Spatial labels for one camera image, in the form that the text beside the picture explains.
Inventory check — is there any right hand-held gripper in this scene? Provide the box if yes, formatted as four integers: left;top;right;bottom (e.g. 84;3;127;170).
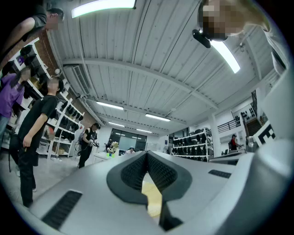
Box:
208;68;294;166

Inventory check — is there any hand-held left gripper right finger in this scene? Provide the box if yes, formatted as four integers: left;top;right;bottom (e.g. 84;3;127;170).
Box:
147;150;238;235

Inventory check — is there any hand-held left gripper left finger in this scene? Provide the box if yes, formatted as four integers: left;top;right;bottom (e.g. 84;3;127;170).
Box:
28;150;161;235

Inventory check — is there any white shelving unit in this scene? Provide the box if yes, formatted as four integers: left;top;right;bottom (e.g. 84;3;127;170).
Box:
171;128;215;162
4;38;85;161

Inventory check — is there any white wooden table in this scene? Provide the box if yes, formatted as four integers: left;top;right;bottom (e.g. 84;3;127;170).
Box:
93;152;120;165

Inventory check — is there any large dark-framed window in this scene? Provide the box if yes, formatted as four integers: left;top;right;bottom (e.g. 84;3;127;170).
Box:
110;128;147;152

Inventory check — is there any white ceiling air conditioner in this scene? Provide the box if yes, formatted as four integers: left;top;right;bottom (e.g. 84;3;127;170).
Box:
63;64;93;96

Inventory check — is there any person's head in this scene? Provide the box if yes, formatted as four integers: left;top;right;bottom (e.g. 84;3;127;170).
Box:
197;0;271;42

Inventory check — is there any black head-mounted camera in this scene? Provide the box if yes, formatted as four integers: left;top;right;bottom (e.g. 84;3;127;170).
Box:
192;28;212;49

